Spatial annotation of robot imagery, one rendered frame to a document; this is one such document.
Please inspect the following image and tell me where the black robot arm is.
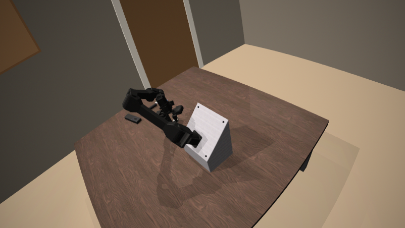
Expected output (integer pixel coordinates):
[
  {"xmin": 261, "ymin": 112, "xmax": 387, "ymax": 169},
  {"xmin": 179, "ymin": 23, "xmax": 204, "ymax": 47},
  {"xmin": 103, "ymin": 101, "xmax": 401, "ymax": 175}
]
[{"xmin": 122, "ymin": 88, "xmax": 202, "ymax": 148}]

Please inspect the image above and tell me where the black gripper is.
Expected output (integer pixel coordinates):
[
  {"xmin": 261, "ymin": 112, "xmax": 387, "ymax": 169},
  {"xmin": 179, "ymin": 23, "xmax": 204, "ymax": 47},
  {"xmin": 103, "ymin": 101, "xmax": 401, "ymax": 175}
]
[{"xmin": 156, "ymin": 101, "xmax": 184, "ymax": 122}]

